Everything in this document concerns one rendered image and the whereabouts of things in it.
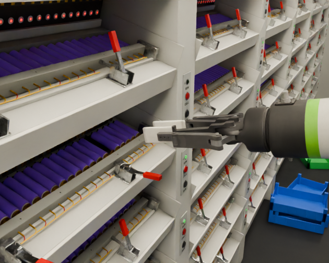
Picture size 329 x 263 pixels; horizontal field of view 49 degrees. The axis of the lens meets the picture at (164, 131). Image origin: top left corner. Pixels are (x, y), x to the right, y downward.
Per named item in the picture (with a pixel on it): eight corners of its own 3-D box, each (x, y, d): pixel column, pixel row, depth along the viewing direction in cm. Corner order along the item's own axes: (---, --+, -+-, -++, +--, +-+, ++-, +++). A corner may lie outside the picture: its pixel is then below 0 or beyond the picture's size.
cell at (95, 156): (76, 147, 75) (101, 162, 73) (70, 151, 73) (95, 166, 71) (77, 140, 74) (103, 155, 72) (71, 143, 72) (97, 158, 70)
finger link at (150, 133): (178, 141, 67) (177, 143, 67) (147, 141, 71) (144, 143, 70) (176, 126, 66) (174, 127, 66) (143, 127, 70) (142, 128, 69)
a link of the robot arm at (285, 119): (307, 172, 54) (315, 150, 62) (302, 97, 51) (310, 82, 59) (267, 171, 57) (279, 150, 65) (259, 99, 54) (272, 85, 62)
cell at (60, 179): (38, 168, 66) (66, 185, 64) (31, 172, 65) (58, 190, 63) (39, 159, 65) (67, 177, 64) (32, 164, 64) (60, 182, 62)
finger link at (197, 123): (236, 118, 62) (239, 116, 63) (183, 117, 69) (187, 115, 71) (238, 140, 63) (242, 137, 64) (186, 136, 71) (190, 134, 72)
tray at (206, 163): (246, 138, 152) (259, 109, 145) (185, 211, 102) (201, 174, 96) (203, 116, 158) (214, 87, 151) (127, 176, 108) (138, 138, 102)
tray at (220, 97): (250, 93, 145) (265, 61, 138) (187, 150, 95) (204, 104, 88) (206, 72, 151) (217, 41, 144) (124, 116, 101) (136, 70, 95)
